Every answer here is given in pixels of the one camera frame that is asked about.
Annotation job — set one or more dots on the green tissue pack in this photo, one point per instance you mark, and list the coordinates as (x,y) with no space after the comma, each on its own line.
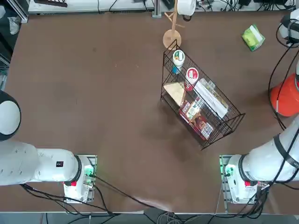
(253,37)

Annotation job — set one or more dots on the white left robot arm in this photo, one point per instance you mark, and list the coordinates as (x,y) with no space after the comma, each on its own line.
(35,163)

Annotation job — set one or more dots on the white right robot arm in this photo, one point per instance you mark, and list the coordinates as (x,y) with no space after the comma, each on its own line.
(257,163)

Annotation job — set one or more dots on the orange round bin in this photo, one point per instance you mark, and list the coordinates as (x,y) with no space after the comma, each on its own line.
(286,98)

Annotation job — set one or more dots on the beige snack packet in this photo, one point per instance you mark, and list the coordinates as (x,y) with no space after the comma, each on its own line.
(174,92)

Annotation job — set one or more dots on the red packet white label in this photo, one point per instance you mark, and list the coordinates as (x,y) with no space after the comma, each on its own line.
(190,108)

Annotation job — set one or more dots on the red biscuit packet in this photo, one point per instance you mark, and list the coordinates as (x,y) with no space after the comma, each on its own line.
(203,127)

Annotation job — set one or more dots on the white cup green lid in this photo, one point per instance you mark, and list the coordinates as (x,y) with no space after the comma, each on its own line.
(178,57)

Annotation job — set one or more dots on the long white package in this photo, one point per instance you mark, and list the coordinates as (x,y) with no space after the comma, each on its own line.
(211,98)

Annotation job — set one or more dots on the wooden mug tree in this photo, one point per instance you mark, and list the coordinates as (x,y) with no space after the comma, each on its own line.
(172,39)

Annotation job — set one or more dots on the white mug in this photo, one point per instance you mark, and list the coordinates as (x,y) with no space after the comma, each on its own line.
(187,7)

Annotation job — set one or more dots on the white sneaker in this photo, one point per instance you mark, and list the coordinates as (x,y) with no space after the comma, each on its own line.
(14,25)

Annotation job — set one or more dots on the aluminium post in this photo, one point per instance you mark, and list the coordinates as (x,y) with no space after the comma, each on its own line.
(157,8)

